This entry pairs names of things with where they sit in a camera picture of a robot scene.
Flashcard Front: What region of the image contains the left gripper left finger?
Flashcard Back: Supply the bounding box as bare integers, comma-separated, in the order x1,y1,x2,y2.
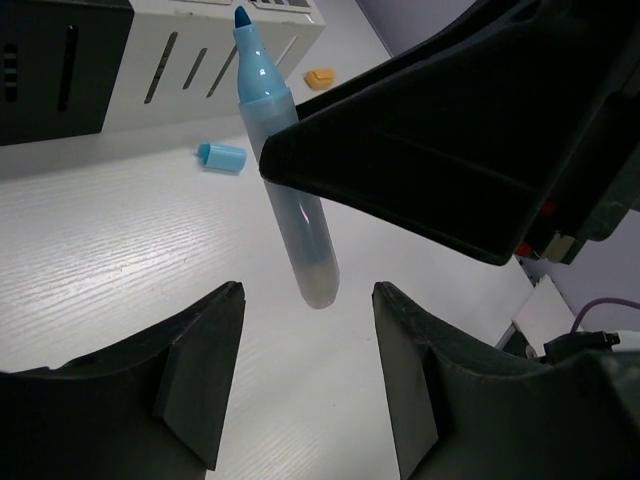
1,282,245,479

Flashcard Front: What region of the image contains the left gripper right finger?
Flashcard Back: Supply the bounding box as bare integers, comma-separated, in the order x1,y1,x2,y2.
372,282,639,479

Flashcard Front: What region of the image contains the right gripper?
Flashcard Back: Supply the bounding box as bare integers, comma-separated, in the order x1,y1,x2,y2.
259,1,639,265

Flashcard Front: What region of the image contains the orange yellow eraser cap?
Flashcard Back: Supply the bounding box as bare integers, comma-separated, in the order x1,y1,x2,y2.
304,68,336,91

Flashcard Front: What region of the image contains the blue pencil-shaped pen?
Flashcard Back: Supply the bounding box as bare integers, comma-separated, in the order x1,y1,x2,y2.
233,4,342,309

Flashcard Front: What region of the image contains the blue pen cap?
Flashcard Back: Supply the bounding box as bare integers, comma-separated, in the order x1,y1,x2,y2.
196,143,247,174

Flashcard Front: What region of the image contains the white double container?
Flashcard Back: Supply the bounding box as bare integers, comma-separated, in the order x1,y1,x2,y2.
103,1,325,132

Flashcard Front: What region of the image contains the black double container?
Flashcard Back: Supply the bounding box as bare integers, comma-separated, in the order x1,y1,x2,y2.
1,0,134,145

